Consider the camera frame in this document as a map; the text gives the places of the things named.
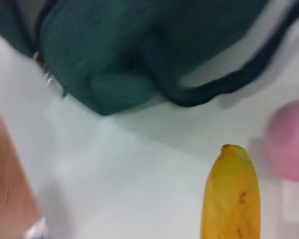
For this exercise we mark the yellow banana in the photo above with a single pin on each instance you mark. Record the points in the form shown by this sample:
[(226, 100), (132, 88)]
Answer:
[(230, 199)]

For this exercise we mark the pink peach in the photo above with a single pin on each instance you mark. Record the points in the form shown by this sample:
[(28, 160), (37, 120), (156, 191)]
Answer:
[(291, 144)]

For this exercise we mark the teal insulated lunch bag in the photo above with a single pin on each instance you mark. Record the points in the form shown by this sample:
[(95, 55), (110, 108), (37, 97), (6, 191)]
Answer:
[(119, 54)]

